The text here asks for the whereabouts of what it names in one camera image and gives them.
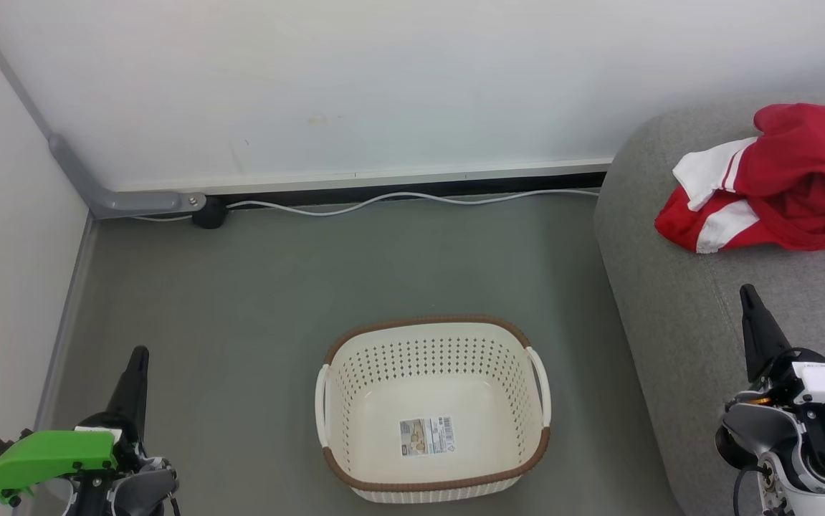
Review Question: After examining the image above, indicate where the white floor cable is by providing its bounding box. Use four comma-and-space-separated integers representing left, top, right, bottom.
133, 188, 601, 223

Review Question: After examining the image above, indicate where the red polo shirt white collar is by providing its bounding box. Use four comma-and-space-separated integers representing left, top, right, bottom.
672, 102, 825, 253

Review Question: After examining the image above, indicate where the paper barcode label sticker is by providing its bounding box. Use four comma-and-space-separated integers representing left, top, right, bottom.
399, 416, 457, 457

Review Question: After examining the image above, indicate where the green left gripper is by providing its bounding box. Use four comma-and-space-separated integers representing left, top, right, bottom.
0, 346, 150, 506

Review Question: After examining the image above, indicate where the grey fabric sofa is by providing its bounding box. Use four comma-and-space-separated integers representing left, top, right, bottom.
593, 93, 825, 516

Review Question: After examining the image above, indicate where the white perforated basket brown rim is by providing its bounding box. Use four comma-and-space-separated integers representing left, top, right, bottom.
315, 315, 552, 504

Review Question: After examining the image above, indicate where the grey metal frame bracket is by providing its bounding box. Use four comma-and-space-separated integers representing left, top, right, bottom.
0, 4, 207, 220

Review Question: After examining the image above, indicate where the white and black baseboard strip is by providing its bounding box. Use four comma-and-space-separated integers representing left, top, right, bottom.
115, 156, 614, 209

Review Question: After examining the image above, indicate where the red pants white stripe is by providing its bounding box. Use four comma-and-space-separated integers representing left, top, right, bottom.
654, 190, 778, 254

